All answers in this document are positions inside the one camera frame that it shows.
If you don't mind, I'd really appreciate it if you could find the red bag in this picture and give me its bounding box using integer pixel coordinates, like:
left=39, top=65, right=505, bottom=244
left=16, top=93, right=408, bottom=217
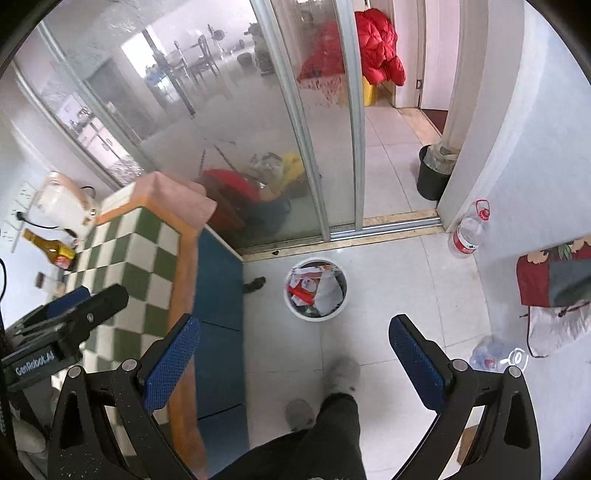
left=199, top=167, right=260, bottom=206

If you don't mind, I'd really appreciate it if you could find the white paper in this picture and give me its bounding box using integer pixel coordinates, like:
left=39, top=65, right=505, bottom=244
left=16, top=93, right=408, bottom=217
left=315, top=269, right=345, bottom=315

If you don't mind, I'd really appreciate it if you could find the green white checkered tablecloth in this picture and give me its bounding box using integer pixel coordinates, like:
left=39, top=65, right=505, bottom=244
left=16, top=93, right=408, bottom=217
left=51, top=179, right=209, bottom=480

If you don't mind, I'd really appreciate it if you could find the yellow bag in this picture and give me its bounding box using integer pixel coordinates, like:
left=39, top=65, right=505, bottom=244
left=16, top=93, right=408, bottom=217
left=279, top=152, right=306, bottom=186

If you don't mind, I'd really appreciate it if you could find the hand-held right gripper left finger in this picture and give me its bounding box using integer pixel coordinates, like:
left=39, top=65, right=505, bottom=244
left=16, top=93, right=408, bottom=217
left=47, top=314, right=202, bottom=480

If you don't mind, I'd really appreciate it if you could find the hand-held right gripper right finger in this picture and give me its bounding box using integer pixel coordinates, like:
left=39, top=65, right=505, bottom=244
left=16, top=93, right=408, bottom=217
left=389, top=314, right=541, bottom=480

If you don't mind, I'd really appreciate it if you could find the pink cloth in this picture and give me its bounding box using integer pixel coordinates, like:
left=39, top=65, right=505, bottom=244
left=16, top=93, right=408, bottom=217
left=137, top=172, right=219, bottom=232

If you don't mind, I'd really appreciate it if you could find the red patterned cloth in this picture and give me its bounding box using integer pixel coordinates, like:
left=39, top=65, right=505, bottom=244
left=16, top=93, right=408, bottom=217
left=297, top=19, right=348, bottom=86

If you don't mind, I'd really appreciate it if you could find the white wall socket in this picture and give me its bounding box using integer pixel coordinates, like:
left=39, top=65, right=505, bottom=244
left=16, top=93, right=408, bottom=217
left=10, top=181, right=37, bottom=223

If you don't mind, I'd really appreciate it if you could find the large clear water bottle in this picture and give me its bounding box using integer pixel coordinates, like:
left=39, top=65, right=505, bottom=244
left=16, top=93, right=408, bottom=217
left=449, top=199, right=491, bottom=259

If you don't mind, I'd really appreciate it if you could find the white embroidered cloth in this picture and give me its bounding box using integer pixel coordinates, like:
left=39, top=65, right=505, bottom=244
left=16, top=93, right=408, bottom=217
left=521, top=304, right=591, bottom=359

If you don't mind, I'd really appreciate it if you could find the red padded jacket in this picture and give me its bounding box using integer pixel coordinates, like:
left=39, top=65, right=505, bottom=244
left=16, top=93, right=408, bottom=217
left=354, top=8, right=408, bottom=88

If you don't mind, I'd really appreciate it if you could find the red white garment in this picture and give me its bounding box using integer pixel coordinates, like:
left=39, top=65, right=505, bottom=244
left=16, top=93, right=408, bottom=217
left=287, top=272, right=320, bottom=306

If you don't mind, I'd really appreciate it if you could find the black cable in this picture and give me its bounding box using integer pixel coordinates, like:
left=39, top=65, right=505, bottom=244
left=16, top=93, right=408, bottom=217
left=0, top=257, right=11, bottom=326

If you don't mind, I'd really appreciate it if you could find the sliding glass door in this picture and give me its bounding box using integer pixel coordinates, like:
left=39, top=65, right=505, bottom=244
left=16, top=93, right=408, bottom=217
left=13, top=0, right=366, bottom=254

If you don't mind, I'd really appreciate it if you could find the white round waste bin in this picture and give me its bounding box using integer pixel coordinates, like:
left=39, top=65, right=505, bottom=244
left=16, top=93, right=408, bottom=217
left=283, top=257, right=348, bottom=322

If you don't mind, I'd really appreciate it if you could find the black bucket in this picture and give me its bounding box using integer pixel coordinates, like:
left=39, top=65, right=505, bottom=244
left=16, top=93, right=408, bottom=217
left=416, top=144, right=459, bottom=202

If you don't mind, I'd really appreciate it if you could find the grey slipper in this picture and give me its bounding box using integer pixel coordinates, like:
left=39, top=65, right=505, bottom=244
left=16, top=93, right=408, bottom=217
left=322, top=357, right=362, bottom=394

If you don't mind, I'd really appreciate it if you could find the amber glass bottle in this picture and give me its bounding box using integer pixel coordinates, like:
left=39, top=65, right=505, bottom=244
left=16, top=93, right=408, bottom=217
left=23, top=228, right=78, bottom=271

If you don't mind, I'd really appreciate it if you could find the person's dark trouser leg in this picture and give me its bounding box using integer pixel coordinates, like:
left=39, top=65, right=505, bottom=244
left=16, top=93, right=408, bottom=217
left=221, top=392, right=369, bottom=480

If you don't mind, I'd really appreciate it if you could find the white plastic kettle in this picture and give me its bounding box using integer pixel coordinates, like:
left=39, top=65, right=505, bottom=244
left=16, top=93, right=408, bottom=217
left=33, top=172, right=101, bottom=239

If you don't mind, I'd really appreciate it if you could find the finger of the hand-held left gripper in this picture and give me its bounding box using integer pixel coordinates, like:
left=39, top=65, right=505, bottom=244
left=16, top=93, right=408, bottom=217
left=7, top=285, right=92, bottom=330
left=55, top=284, right=130, bottom=346

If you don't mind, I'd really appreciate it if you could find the clear plastic bottle blue label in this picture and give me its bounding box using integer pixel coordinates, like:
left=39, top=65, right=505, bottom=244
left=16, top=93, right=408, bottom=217
left=469, top=337, right=530, bottom=374

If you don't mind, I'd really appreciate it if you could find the small glass jar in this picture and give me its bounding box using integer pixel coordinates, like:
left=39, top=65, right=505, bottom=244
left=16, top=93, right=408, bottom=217
left=36, top=271, right=68, bottom=295

